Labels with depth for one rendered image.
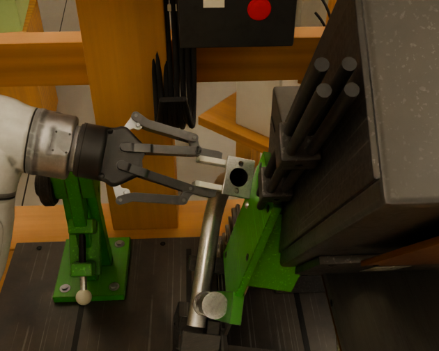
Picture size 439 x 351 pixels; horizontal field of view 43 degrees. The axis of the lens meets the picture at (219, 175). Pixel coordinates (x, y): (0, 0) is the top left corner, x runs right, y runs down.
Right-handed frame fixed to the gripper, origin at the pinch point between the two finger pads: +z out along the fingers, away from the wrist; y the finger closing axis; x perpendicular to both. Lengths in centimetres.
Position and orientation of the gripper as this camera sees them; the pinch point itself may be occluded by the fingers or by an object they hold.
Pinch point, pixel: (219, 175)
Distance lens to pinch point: 79.9
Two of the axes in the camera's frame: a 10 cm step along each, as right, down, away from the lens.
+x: -2.1, 0.8, 9.7
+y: 1.6, -9.8, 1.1
